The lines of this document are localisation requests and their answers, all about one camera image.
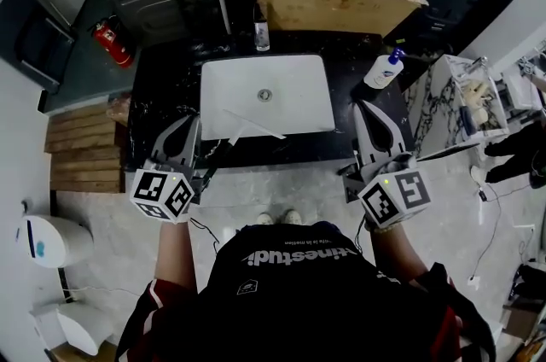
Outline person's right forearm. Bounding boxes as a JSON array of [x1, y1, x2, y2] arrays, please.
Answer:
[[367, 223, 430, 289]]

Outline small cardboard piece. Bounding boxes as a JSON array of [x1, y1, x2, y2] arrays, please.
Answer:
[[502, 298, 539, 340]]

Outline clear bottle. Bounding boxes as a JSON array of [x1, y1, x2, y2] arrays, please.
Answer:
[[253, 3, 272, 53]]

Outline white pump bottle blue cap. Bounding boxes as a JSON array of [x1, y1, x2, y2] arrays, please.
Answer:
[[362, 47, 406, 91]]

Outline person's black t-shirt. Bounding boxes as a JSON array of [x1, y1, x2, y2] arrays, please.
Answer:
[[114, 221, 498, 362]]

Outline white marble counter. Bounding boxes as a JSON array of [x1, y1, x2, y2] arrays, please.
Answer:
[[403, 54, 512, 159]]

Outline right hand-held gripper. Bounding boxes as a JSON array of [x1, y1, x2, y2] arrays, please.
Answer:
[[339, 98, 433, 230]]

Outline white rectangular sink basin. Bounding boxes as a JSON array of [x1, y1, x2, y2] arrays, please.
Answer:
[[199, 54, 337, 142]]

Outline wooden pallet step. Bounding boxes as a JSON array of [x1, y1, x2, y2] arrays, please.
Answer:
[[44, 102, 125, 195]]

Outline white round trash bin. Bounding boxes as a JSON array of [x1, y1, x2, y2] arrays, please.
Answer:
[[15, 213, 95, 270]]

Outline black marble table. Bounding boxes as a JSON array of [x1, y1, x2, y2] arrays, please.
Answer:
[[125, 30, 417, 172]]

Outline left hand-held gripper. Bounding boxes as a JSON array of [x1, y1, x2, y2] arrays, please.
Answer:
[[129, 114, 214, 225]]

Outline white floor cable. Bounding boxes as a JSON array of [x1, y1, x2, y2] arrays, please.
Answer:
[[468, 180, 537, 287]]

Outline red fire extinguisher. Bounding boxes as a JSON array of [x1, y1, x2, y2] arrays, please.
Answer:
[[89, 15, 136, 70]]

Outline black cable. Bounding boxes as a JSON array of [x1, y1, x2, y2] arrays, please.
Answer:
[[189, 217, 221, 254]]

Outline person's left forearm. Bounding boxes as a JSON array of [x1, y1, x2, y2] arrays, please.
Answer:
[[154, 219, 198, 294]]

